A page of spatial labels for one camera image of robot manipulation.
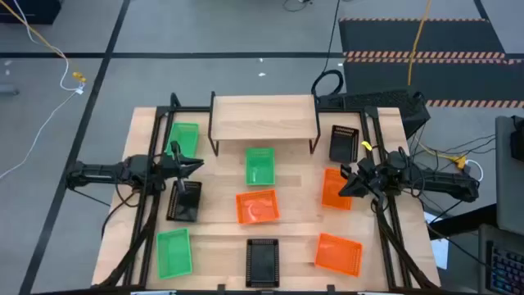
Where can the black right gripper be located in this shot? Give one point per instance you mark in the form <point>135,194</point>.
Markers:
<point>374,182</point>

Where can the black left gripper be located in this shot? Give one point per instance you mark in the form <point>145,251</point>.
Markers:
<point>171,168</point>

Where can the orange plastic basket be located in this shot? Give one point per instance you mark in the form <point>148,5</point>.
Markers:
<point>339,255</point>
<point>332,190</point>
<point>258,207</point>

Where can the green plastic basket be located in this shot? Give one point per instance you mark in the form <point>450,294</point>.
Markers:
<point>174,254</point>
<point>260,166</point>
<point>187,137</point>

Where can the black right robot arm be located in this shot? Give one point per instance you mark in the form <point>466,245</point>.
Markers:
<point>442,182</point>

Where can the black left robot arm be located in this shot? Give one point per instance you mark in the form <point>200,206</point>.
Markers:
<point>102,172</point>

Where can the wooden shelf black metal legs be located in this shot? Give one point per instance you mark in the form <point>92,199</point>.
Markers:
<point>262,116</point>

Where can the black plastic basket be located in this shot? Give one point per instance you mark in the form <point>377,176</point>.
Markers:
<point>344,144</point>
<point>186,207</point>
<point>262,263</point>

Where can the yellow tape tag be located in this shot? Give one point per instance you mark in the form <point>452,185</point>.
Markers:
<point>366,145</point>

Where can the black perforated computer case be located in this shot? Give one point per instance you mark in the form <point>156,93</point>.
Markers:
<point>380,100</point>

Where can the white sheet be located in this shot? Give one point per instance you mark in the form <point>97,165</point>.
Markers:
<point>440,250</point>

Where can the dark desk bar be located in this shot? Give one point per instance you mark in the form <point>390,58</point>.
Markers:
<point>462,221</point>

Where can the grey desk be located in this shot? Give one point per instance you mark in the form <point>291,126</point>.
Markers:
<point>507,184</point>

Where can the black hazard-striped floor mat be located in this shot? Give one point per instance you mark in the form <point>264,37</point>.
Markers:
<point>421,37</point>

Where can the black desk device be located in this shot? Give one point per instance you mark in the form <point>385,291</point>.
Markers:
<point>518,141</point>

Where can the backlit black keyboard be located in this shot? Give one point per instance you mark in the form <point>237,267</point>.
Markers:
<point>507,270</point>

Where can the dark cabinet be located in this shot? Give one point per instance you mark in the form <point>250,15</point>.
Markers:
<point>28,10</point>

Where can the black metal rig frame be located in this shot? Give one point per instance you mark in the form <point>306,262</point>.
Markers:
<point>184,109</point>

